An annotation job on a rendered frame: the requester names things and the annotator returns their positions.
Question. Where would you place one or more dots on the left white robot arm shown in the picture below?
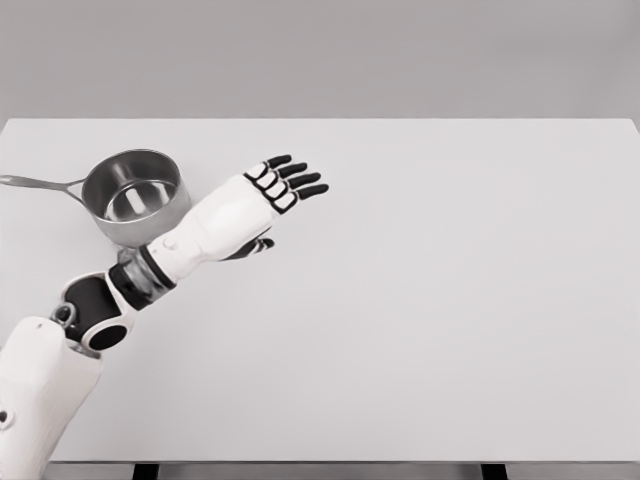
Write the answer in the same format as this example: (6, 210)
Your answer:
(75, 320)

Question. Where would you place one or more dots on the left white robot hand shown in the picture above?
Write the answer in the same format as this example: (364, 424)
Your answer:
(235, 210)

